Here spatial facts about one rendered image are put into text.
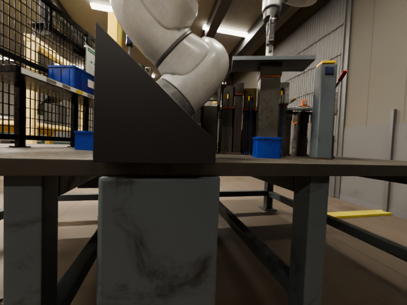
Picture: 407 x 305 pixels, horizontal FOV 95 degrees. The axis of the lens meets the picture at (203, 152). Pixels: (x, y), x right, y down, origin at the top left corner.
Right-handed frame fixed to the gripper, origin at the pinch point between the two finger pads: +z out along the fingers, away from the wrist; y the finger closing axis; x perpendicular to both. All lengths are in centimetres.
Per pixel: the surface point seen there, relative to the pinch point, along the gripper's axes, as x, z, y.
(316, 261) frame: -16, 85, -27
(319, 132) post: -24.2, 37.4, -1.1
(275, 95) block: -3.4, 20.6, -2.9
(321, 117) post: -24.6, 30.4, -1.0
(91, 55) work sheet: 126, -19, 28
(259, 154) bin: 4, 48, -15
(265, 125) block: 0.3, 35.1, -3.2
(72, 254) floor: 116, 121, 4
